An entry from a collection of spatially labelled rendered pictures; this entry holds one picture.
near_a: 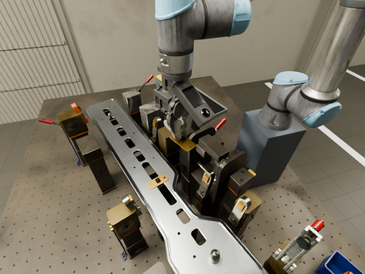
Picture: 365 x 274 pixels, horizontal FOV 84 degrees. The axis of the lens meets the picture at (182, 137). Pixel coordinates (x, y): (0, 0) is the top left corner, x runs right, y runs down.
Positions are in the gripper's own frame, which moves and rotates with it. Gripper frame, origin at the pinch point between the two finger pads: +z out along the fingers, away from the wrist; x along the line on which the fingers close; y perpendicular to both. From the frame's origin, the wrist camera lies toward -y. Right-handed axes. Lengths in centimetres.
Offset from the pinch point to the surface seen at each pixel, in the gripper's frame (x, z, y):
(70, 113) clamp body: 15, 23, 70
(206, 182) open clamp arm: -6.1, 22.5, -6.2
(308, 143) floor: -195, 128, -6
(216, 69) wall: -209, 97, 153
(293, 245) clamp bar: -5.1, 15.7, -37.2
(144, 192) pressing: 11.4, 29.1, 9.5
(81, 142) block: 19, 26, 49
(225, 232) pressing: -0.2, 29.1, -21.1
